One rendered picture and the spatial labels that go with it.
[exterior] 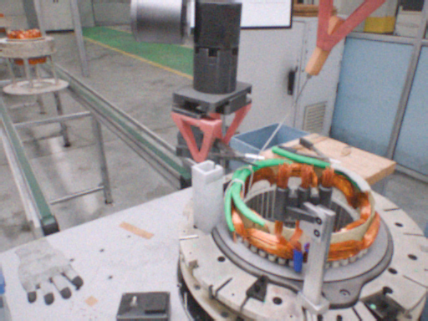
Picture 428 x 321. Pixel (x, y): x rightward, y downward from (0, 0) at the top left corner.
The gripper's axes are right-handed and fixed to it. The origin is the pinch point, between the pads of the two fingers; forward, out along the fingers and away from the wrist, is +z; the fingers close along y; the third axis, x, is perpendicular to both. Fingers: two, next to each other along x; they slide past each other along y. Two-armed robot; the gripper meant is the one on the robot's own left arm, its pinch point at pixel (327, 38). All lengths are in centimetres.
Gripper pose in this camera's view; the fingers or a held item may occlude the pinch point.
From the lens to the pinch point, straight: 39.3
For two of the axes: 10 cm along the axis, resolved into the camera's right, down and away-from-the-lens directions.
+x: 8.8, 4.5, -1.4
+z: -2.9, 7.5, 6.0
